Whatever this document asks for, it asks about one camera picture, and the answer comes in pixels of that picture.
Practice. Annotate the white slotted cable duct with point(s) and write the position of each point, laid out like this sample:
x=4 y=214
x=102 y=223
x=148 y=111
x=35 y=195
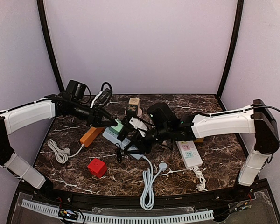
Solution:
x=89 y=218

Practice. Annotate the light blue power strip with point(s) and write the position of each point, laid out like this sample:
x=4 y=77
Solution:
x=112 y=137

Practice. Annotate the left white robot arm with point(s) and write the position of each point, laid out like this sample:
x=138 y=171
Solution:
x=46 y=108

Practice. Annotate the white power strip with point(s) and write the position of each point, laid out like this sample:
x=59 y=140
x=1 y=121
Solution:
x=189 y=154

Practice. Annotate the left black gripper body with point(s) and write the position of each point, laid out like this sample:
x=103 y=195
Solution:
x=94 y=117

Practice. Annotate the pink round socket base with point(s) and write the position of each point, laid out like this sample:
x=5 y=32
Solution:
x=139 y=112

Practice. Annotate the beige cube socket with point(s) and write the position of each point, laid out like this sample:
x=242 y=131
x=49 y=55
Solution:
x=134 y=101

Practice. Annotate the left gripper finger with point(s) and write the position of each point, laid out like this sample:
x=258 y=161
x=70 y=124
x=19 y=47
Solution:
x=104 y=124
x=109 y=117

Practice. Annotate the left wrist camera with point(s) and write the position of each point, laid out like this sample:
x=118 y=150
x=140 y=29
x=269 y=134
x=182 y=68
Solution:
x=74 y=90

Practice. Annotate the right black frame post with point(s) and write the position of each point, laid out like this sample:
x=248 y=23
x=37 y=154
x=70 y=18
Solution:
x=232 y=46

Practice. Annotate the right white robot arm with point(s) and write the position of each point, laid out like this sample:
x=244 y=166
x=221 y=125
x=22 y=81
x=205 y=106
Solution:
x=252 y=119

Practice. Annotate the left black frame post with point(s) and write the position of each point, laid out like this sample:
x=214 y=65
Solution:
x=49 y=45

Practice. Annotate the black frame post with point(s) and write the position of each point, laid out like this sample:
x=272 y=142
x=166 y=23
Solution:
x=49 y=45
x=232 y=46

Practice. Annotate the orange power strip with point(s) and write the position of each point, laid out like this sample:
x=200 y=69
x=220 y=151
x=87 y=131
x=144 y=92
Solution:
x=91 y=135

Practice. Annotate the black plug adapter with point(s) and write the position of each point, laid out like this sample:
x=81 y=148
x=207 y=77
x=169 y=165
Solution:
x=126 y=129

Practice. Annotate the yellow cube socket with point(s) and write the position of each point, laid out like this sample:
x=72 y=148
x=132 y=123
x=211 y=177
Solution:
x=200 y=140

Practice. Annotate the green plug adapter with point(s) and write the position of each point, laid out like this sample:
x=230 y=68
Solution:
x=116 y=129

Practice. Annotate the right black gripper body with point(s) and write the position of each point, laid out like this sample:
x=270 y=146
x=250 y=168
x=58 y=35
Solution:
x=141 y=142

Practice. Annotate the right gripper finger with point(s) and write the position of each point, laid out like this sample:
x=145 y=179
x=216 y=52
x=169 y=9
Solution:
x=127 y=146
x=132 y=151

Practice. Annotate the red cube socket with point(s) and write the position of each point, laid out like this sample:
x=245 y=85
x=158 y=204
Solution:
x=97 y=167

